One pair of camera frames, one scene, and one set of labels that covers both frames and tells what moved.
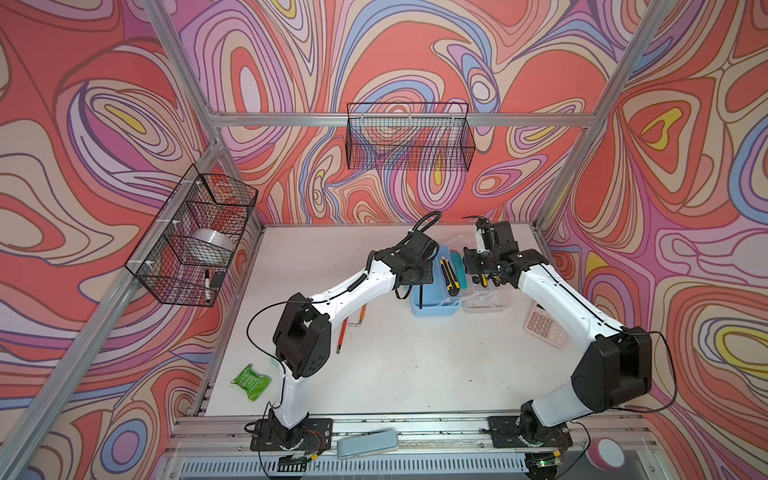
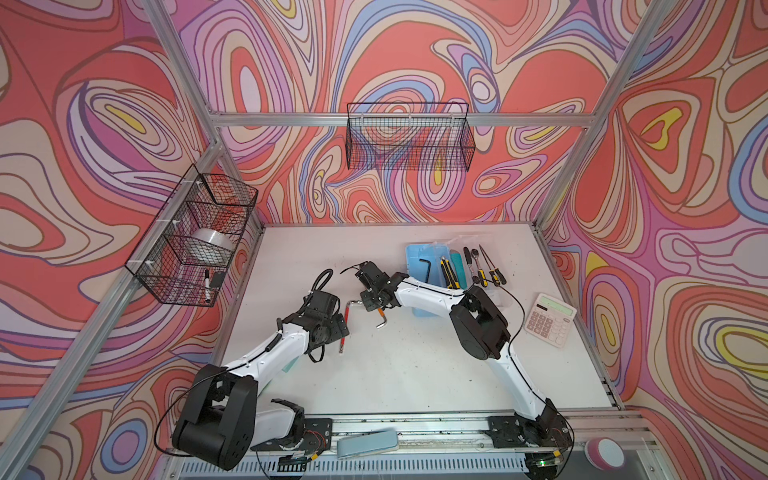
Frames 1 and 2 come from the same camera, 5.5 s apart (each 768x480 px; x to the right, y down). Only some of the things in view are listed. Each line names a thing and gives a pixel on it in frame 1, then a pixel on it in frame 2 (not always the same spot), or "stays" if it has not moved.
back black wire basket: x=409 y=136 stays
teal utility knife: x=457 y=262 stays
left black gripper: x=428 y=273 to x=337 y=329
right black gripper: x=469 y=261 to x=369 y=306
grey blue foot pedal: x=364 y=445 stays
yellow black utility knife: x=453 y=286 stays
